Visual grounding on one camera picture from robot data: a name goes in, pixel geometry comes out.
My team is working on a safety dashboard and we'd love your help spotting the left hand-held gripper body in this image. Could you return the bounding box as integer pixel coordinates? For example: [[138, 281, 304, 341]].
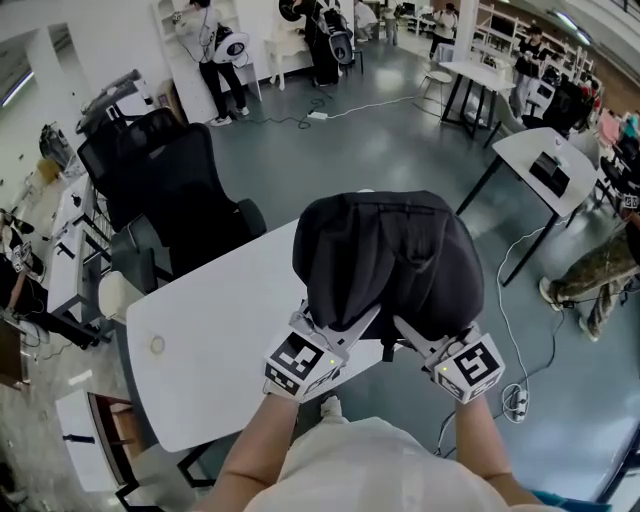
[[263, 319, 351, 404]]

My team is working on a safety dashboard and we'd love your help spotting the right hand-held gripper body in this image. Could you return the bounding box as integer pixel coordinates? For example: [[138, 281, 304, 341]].
[[422, 332, 504, 404]]

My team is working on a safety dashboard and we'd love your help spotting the black backpack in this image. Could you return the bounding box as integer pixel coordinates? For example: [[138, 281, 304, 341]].
[[292, 189, 485, 362]]

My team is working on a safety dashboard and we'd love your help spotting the person's right forearm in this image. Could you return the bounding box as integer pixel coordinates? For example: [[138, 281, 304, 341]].
[[452, 397, 539, 506]]

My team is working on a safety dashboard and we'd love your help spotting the person's left forearm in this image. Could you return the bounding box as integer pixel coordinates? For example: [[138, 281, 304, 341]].
[[197, 394, 301, 512]]

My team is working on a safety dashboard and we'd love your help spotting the person's white shoe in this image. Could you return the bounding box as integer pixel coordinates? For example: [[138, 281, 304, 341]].
[[318, 393, 345, 424]]

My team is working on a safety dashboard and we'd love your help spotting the white floor power strip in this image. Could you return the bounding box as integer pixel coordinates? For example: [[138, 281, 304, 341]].
[[509, 387, 530, 422]]

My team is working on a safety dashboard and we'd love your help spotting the person's white shirt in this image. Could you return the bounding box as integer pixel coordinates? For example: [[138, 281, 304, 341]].
[[249, 417, 541, 512]]

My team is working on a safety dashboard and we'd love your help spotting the large black office chair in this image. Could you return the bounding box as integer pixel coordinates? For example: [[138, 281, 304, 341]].
[[115, 122, 268, 291]]

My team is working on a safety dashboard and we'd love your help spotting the black box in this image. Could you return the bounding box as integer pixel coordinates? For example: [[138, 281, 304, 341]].
[[528, 152, 571, 199]]

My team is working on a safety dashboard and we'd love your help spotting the cream round stool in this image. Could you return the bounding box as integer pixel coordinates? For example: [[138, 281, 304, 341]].
[[98, 272, 146, 326]]

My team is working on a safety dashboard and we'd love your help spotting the white table with black legs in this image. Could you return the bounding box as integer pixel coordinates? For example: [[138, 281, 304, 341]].
[[439, 59, 516, 141], [455, 126, 599, 288]]

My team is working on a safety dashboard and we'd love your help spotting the white cabinet with wooden drawer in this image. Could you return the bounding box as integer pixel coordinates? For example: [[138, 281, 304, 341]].
[[54, 388, 146, 494]]

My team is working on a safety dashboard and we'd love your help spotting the black swivel chair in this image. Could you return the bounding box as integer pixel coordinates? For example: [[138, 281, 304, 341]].
[[522, 79, 590, 139]]

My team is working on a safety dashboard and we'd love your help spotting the black mesh office chair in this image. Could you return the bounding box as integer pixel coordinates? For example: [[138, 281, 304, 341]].
[[76, 132, 132, 234]]

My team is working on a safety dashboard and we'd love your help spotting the white shelf unit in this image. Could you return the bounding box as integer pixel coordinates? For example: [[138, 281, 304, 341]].
[[152, 0, 264, 126]]

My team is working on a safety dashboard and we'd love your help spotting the cream carved side table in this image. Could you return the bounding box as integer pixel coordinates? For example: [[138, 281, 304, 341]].
[[263, 19, 314, 91]]

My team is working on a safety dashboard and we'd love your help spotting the brown wooden cabinet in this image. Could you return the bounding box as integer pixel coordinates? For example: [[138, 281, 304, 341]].
[[0, 319, 31, 389]]

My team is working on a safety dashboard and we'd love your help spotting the white floor cable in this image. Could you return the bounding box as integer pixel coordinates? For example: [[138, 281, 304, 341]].
[[496, 224, 532, 426]]

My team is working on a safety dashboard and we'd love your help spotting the grey chair with black frame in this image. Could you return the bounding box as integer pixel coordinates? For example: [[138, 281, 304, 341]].
[[114, 439, 219, 512]]

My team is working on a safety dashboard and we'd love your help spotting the white desk with black frame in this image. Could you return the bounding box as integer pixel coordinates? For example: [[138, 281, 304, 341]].
[[47, 174, 116, 346]]

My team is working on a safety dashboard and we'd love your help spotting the grey folded frame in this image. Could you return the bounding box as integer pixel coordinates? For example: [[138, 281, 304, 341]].
[[74, 68, 144, 134]]

